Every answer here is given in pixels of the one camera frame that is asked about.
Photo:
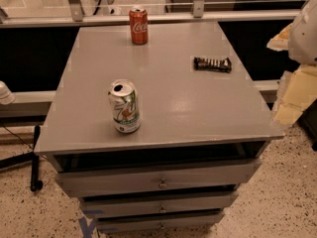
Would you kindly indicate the blue tape on floor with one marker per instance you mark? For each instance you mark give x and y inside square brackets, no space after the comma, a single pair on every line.
[88,227]

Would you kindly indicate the black tripod leg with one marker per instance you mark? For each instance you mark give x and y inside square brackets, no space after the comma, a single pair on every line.
[35,183]

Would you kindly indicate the grey metal railing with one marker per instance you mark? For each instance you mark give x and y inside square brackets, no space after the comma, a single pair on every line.
[48,13]

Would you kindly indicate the grey drawer cabinet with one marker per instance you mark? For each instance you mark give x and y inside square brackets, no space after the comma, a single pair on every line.
[187,116]

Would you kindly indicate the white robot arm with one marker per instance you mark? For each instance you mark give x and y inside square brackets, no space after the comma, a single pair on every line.
[300,40]

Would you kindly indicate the bottom grey drawer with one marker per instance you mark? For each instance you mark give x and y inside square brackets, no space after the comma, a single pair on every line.
[159,221]

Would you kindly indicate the red Coca-Cola can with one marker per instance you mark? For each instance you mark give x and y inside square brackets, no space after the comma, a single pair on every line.
[139,25]

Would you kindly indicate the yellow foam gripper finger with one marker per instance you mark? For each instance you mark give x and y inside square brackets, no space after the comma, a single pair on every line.
[299,94]
[280,41]

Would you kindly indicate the white green 7up can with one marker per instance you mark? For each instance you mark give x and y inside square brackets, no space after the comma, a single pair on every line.
[123,98]

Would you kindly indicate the middle grey drawer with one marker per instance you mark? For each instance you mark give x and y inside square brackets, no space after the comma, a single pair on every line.
[166,204]

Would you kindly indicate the grey drawer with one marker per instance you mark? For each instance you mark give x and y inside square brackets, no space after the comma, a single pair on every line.
[159,221]
[166,204]
[112,182]

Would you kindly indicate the black snack bar wrapper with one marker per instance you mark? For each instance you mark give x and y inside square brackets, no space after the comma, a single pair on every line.
[222,65]

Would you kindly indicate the white cylinder at left edge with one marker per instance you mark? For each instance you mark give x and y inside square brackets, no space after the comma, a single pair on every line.
[6,96]

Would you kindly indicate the top grey drawer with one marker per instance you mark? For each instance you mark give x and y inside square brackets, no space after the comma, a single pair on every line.
[112,182]

